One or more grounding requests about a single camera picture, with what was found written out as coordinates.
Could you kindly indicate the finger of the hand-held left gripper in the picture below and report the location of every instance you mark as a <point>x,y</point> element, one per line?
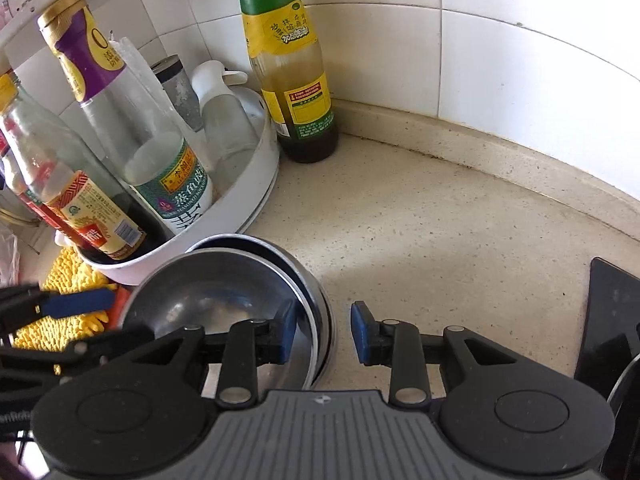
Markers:
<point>80,302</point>
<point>90,345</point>

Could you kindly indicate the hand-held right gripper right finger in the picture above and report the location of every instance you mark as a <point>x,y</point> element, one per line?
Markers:
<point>361,335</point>

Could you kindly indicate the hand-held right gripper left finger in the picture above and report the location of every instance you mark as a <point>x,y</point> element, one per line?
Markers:
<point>285,330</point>

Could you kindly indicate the yellow chenille cloth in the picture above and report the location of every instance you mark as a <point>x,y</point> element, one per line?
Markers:
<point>67,267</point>

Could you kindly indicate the red cloth mat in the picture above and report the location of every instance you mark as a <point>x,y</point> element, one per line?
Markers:
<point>118,305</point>

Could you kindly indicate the clear plastic bag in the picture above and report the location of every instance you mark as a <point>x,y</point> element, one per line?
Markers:
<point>6,255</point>

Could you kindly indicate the red label soy sauce bottle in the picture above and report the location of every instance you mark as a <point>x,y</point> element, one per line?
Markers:
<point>35,210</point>

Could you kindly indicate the yellow cap vinegar bottle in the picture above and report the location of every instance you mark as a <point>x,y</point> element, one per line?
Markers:
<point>75,195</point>

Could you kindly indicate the white two-tier rotating rack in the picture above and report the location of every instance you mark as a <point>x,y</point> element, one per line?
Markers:
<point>240,200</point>

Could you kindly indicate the translucent plastic bottle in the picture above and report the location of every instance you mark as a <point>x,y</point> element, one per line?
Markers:
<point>147,80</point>

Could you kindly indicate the glass jar metal lid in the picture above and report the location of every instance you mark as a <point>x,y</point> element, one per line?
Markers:
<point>177,90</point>

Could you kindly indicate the purple label glass bottle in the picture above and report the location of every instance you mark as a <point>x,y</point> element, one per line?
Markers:
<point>95,60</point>

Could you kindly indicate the black gas stove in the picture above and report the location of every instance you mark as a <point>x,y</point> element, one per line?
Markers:
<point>610,320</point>

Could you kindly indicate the white spray bottle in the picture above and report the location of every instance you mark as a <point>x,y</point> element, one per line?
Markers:
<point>212,80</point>

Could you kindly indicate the green yellow label sauce bottle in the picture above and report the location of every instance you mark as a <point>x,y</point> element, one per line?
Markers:
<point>290,60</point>

